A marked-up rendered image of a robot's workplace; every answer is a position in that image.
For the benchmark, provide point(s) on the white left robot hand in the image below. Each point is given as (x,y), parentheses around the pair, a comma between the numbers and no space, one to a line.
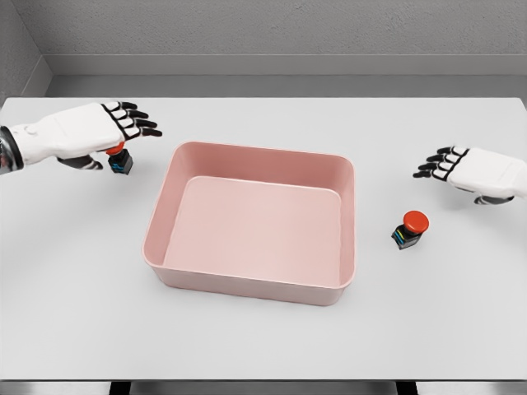
(84,127)

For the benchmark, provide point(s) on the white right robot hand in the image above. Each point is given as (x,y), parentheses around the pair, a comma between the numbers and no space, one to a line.
(490,173)

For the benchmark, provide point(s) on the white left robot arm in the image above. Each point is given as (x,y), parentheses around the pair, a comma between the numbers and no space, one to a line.
(24,142)

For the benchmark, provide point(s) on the pink plastic basket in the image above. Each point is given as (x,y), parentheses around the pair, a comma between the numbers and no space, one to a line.
(251,222)

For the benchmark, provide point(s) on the white table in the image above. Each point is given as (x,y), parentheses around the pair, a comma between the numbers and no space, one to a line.
(263,329)

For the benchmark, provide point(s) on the red button industrial switch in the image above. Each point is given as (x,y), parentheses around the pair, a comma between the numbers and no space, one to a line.
(120,160)
(409,231)

